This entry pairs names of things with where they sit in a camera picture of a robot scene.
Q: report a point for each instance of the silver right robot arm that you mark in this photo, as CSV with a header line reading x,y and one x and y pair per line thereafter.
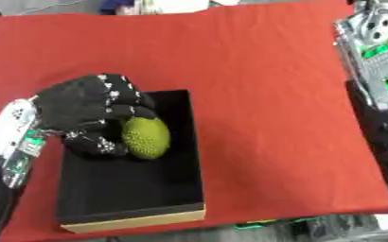
x,y
380,63

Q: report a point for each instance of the green bumpy toy fruit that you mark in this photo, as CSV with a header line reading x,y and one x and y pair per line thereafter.
x,y
146,138

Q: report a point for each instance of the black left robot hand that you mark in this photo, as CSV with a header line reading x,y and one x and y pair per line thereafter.
x,y
76,100

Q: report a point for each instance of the cardboard box with black inside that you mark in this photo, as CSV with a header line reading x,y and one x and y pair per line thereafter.
x,y
136,186

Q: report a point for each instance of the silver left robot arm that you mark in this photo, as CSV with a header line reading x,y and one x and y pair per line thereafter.
x,y
9,148

